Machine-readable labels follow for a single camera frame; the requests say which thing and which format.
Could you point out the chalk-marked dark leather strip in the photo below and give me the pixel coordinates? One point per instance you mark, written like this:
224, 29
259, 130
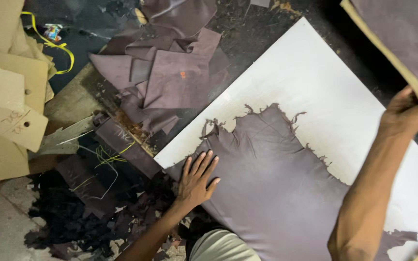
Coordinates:
125, 145

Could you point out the heap of dark leather scraps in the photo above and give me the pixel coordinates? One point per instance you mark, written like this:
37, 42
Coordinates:
96, 214

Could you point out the stack of beige cardboard patterns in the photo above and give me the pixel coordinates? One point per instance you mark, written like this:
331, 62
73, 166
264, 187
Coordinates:
4, 101

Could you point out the person's light grey shirt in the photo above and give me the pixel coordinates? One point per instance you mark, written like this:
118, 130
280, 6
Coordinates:
223, 247

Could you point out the person's right hand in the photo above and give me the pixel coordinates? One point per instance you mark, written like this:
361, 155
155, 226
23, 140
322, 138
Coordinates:
406, 110

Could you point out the pile of brown leather pieces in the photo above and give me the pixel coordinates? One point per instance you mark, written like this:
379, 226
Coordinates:
172, 72

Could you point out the grey torn cardboard piece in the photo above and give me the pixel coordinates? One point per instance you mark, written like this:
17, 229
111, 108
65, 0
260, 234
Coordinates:
64, 139

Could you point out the small colourful wrapper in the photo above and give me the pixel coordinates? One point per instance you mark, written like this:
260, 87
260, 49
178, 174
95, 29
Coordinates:
52, 32

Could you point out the large brown leather hide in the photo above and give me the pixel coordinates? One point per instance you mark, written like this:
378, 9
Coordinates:
267, 188

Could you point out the person's left hand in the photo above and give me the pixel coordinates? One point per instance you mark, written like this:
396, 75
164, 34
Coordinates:
193, 185

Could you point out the white cutting board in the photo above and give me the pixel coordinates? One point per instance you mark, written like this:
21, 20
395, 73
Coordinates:
303, 79

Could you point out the brown leather-faced cardboard pattern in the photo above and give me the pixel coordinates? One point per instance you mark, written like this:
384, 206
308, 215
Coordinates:
401, 40

